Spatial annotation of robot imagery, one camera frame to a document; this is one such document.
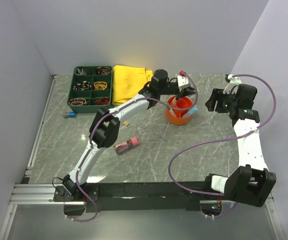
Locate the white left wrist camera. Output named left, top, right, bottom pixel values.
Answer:
left=176, top=71, right=190, bottom=90

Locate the grey rolled item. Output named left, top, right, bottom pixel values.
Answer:
left=74, top=68, right=87, bottom=76

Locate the dark brown rolled tie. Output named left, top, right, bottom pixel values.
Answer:
left=95, top=66, right=112, bottom=76

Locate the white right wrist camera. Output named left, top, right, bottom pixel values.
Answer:
left=223, top=74, right=241, bottom=95

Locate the yellow folded cloth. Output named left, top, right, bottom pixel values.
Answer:
left=112, top=65, right=153, bottom=106

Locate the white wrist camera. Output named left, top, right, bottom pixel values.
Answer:
left=223, top=74, right=241, bottom=95
left=176, top=71, right=190, bottom=90

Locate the clear tube blue cap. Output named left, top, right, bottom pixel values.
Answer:
left=186, top=105, right=198, bottom=117

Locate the yellow black rolled tie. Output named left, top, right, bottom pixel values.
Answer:
left=93, top=81, right=109, bottom=91

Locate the orange navy rolled tie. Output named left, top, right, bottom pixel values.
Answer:
left=95, top=96, right=110, bottom=106

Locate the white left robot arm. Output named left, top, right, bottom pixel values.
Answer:
left=57, top=69, right=198, bottom=201

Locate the blue grey cylinder object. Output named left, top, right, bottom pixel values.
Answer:
left=63, top=112, right=76, bottom=119

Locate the aluminium rail frame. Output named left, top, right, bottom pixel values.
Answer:
left=0, top=74, right=284, bottom=240

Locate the green compartment tray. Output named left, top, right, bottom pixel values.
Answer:
left=67, top=66, right=113, bottom=114

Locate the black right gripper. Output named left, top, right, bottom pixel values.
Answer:
left=204, top=88, right=238, bottom=114

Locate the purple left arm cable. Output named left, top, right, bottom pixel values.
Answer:
left=68, top=71, right=198, bottom=223

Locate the orange round divided container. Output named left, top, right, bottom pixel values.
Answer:
left=165, top=96, right=193, bottom=126

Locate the black white rolled tie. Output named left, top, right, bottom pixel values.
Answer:
left=72, top=81, right=92, bottom=91

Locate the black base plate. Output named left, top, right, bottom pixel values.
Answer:
left=53, top=181, right=232, bottom=213

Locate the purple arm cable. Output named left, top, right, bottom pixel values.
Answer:
left=68, top=71, right=198, bottom=223
left=168, top=73, right=277, bottom=218

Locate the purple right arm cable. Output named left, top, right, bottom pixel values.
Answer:
left=168, top=73, right=277, bottom=218

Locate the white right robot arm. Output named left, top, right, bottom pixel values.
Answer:
left=203, top=84, right=276, bottom=207

